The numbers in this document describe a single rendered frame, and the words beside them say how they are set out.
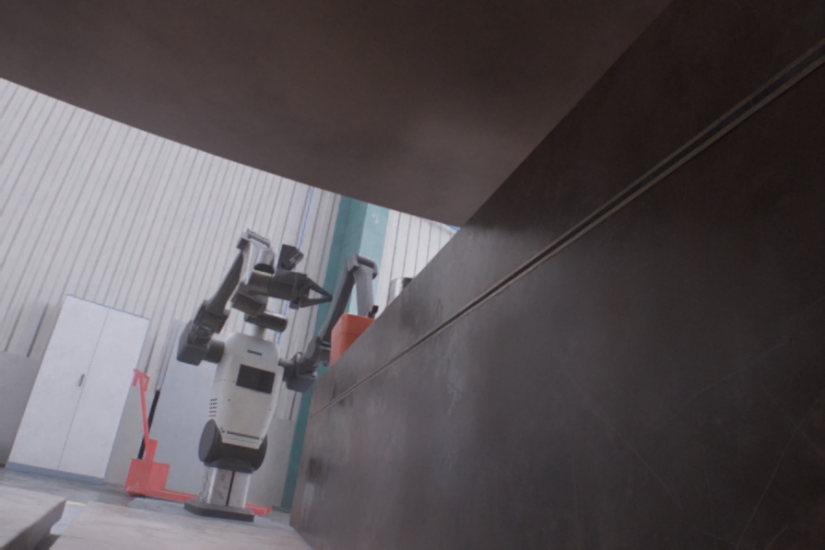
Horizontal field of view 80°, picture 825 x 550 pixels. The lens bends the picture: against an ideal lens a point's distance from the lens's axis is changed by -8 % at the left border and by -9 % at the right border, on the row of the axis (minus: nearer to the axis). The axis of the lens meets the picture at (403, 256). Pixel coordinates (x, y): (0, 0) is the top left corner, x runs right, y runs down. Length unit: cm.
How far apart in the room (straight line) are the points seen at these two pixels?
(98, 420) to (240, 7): 642
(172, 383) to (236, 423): 554
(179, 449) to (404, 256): 497
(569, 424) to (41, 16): 66
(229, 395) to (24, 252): 586
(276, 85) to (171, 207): 746
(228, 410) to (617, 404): 180
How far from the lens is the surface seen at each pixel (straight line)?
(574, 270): 32
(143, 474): 581
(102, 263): 767
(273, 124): 72
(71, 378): 684
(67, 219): 779
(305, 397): 809
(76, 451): 683
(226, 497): 203
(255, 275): 130
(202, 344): 204
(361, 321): 127
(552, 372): 32
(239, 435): 201
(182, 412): 754
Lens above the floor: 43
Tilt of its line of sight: 24 degrees up
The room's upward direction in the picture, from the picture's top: 8 degrees clockwise
